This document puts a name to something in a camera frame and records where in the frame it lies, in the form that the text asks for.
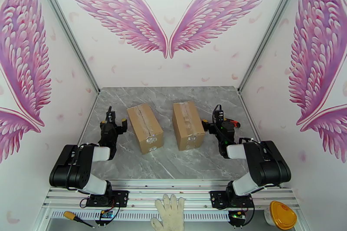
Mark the orange black utility knife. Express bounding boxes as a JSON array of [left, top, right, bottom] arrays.
[[224, 118, 242, 128]]

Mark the taped brown cardboard box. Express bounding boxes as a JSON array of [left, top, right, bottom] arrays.
[[172, 100, 206, 152], [127, 103, 164, 155]]

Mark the white knitted work glove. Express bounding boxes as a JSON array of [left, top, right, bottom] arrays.
[[150, 194, 186, 231]]

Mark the white can yellow lid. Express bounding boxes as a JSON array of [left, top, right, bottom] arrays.
[[264, 200, 299, 231]]

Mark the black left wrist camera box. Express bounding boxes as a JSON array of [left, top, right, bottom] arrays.
[[105, 106, 117, 124]]

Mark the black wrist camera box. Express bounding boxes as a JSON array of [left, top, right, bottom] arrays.
[[105, 106, 117, 124], [212, 104, 225, 123]]

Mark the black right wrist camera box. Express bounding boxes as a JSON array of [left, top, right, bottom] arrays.
[[212, 104, 225, 123]]

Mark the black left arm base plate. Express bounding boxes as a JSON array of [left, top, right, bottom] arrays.
[[86, 190, 129, 208]]

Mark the aluminium rail frame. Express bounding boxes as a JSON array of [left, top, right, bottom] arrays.
[[42, 179, 302, 212]]

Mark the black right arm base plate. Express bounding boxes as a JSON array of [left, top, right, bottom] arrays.
[[210, 190, 255, 210]]

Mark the perforated white cable tray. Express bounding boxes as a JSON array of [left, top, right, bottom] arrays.
[[50, 210, 231, 219]]

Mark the yellow handled screwdriver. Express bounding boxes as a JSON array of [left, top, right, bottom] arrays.
[[63, 211, 96, 229]]

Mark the aluminium frame post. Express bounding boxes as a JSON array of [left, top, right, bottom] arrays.
[[238, 0, 311, 95], [32, 0, 100, 95]]

